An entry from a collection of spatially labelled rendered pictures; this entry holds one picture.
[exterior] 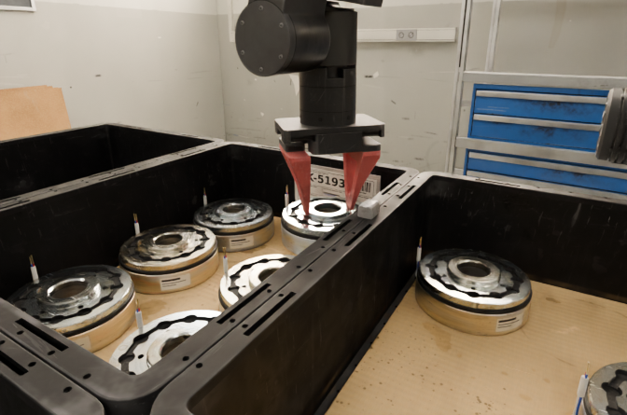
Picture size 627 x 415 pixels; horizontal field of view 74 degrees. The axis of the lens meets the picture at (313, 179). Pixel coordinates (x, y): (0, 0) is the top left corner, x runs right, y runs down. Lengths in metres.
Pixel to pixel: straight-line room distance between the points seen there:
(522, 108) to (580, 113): 0.23
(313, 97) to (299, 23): 0.09
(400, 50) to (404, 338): 2.96
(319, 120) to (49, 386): 0.29
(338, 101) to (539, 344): 0.27
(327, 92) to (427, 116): 2.84
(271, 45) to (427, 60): 2.88
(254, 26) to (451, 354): 0.31
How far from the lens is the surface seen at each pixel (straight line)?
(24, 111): 3.18
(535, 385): 0.38
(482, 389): 0.37
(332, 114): 0.40
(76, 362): 0.24
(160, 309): 0.44
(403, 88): 3.27
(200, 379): 0.21
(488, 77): 2.20
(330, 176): 0.54
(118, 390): 0.22
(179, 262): 0.45
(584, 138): 2.21
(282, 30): 0.33
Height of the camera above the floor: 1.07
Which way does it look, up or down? 18 degrees down
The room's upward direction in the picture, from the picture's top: straight up
